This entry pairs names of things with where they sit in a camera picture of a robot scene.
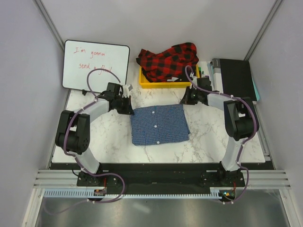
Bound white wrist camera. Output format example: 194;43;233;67
189;73;197;84
122;84;133;98

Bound yellow plastic bin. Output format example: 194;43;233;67
139;67;191;89

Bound blue checkered long sleeve shirt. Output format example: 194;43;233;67
130;104;190;146

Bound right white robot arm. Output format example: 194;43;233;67
180;76;259;186

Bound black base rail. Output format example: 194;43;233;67
77;163;245;193

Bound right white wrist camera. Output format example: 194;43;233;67
189;73;197;84

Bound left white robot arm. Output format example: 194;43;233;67
55;83;134;186

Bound white dry-erase board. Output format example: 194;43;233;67
62;40;130;93

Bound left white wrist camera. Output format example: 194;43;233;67
122;84;133;98

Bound black notebook stack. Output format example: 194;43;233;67
210;59;259;102

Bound red black plaid shirt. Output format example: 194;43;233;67
136;43;199;83

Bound white slotted cable duct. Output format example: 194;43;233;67
44;188;222;199

